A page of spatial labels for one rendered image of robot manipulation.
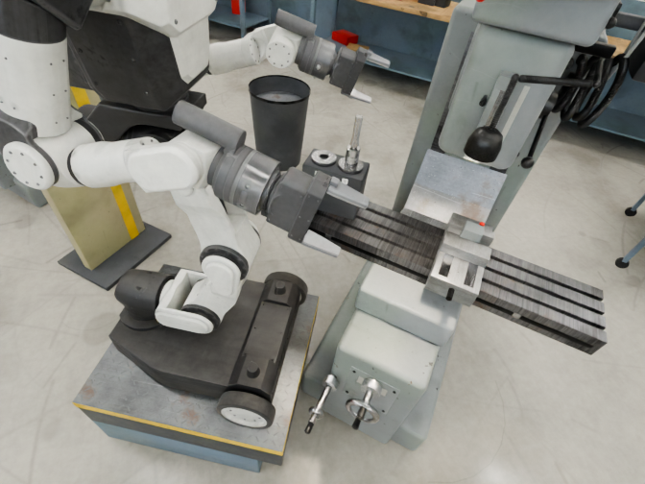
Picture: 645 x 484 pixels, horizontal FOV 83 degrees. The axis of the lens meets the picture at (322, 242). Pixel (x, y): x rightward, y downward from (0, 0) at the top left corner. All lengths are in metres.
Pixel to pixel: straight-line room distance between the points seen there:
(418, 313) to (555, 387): 1.32
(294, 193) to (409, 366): 0.91
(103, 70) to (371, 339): 1.05
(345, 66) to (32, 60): 0.64
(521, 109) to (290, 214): 0.65
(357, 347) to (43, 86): 1.06
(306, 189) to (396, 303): 0.82
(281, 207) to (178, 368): 0.99
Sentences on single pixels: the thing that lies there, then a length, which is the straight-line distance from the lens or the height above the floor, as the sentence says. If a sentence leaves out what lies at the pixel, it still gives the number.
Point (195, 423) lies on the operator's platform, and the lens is 1.53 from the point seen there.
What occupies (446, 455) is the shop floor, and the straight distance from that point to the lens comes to 2.03.
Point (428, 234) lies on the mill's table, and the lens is 1.42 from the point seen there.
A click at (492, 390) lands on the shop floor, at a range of 2.26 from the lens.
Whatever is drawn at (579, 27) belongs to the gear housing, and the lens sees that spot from 0.93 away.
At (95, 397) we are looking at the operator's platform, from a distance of 1.67.
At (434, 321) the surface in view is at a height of 0.82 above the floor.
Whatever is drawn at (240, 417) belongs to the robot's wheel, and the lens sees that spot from 1.45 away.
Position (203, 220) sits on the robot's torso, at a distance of 0.99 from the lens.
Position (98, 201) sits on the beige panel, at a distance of 2.38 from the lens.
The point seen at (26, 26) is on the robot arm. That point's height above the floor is 1.65.
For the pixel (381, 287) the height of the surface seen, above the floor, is 0.83.
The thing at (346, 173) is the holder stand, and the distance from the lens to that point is 1.29.
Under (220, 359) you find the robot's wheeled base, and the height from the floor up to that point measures 0.57.
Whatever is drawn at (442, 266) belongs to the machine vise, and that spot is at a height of 0.98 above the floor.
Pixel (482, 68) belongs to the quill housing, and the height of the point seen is 1.54.
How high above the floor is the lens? 1.82
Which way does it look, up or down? 46 degrees down
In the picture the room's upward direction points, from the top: 8 degrees clockwise
